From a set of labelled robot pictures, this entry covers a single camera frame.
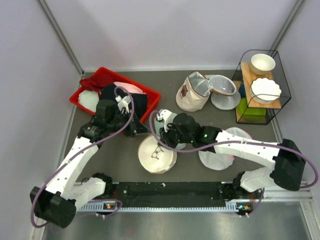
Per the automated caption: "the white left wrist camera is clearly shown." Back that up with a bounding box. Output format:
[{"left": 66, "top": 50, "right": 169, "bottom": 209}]
[{"left": 115, "top": 95, "right": 131, "bottom": 114}]

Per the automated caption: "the red plastic bin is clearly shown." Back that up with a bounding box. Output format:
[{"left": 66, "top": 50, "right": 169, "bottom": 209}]
[{"left": 69, "top": 66, "right": 162, "bottom": 123}]

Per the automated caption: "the dark blue garment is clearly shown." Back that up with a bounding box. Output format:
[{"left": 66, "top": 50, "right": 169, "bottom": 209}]
[{"left": 99, "top": 83, "right": 148, "bottom": 119}]

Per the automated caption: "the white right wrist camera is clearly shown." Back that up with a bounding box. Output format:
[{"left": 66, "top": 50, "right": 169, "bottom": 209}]
[{"left": 155, "top": 109, "right": 177, "bottom": 127}]

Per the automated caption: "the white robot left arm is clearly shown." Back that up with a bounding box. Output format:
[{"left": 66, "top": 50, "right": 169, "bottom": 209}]
[{"left": 30, "top": 96, "right": 149, "bottom": 228}]

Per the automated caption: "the black wire shelf rack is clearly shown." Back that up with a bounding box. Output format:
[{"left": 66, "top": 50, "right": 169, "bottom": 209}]
[{"left": 232, "top": 49, "right": 292, "bottom": 125}]

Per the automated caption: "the wooden shelf board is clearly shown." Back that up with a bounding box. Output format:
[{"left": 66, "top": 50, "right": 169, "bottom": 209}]
[{"left": 240, "top": 62, "right": 282, "bottom": 109}]

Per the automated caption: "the pink garment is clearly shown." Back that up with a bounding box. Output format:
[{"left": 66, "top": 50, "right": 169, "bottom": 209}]
[{"left": 113, "top": 81, "right": 146, "bottom": 95}]

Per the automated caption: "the green container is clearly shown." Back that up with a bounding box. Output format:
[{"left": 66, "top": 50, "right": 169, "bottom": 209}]
[{"left": 236, "top": 98, "right": 267, "bottom": 123}]

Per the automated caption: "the light green ceramic tray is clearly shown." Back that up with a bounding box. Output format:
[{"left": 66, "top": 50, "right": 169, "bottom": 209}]
[{"left": 154, "top": 118, "right": 169, "bottom": 136}]

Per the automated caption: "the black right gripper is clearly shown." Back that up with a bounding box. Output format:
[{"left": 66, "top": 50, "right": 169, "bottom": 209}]
[{"left": 158, "top": 121, "right": 195, "bottom": 150}]

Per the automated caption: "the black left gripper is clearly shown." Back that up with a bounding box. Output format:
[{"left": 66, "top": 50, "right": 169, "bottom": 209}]
[{"left": 107, "top": 109, "right": 151, "bottom": 137}]

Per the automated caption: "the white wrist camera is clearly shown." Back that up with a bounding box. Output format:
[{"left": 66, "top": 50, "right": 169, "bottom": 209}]
[
  {"left": 155, "top": 109, "right": 177, "bottom": 127},
  {"left": 115, "top": 95, "right": 131, "bottom": 114}
]

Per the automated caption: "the white round bowl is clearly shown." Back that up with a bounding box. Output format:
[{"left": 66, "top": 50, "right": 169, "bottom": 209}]
[{"left": 249, "top": 53, "right": 276, "bottom": 76}]

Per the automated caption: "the white mesh bra laundry bag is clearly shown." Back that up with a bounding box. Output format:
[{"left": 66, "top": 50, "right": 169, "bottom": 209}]
[{"left": 137, "top": 135, "right": 177, "bottom": 174}]

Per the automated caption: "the grey slotted cable duct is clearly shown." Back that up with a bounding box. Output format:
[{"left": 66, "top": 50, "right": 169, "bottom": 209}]
[{"left": 79, "top": 201, "right": 255, "bottom": 215}]

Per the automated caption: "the cream bear laundry bag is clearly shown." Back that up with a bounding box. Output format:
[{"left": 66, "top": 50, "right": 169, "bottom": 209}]
[{"left": 175, "top": 71, "right": 211, "bottom": 112}]

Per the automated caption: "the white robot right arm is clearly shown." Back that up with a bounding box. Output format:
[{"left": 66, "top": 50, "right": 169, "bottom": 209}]
[{"left": 156, "top": 110, "right": 306, "bottom": 198}]

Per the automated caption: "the white pink-trimmed mesh bag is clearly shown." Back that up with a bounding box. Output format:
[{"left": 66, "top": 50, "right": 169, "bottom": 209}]
[{"left": 198, "top": 127, "right": 252, "bottom": 171}]

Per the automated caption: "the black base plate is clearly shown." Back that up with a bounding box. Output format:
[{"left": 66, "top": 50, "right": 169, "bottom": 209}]
[{"left": 113, "top": 182, "right": 239, "bottom": 208}]

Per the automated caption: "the teal item behind rack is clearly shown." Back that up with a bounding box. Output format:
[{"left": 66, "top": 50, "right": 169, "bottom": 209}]
[{"left": 238, "top": 83, "right": 246, "bottom": 98}]

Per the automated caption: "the white scalloped bowl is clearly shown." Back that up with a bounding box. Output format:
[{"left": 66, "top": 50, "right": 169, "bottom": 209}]
[{"left": 250, "top": 77, "right": 282, "bottom": 105}]

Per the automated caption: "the red garment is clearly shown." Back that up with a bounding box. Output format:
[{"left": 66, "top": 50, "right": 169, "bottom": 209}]
[{"left": 79, "top": 74, "right": 114, "bottom": 92}]

